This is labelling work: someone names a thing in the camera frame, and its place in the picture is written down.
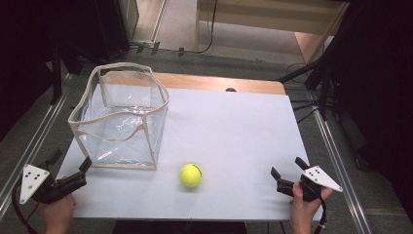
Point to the light wooden desk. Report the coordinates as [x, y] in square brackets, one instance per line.
[259, 19]

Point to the black metal stand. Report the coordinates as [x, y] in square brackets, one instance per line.
[58, 71]

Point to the yellow tennis ball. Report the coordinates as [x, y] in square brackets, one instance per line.
[191, 175]

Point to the clear plastic bin beige trim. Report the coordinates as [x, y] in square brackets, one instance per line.
[120, 130]

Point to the black tripod stand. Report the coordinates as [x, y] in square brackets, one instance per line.
[324, 61]

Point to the metal floor rail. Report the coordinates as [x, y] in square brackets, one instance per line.
[341, 175]
[35, 143]

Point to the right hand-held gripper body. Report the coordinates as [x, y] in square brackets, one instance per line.
[313, 182]

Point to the dark cabinet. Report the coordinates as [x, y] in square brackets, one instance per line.
[113, 26]

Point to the person's right hand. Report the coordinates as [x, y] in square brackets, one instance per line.
[303, 208]

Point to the white table sheet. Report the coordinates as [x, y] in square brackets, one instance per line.
[233, 146]

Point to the person's left hand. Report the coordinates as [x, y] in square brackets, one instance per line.
[60, 211]

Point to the wooden table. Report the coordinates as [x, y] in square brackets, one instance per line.
[207, 83]

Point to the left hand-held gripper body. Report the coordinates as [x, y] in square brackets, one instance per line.
[48, 188]

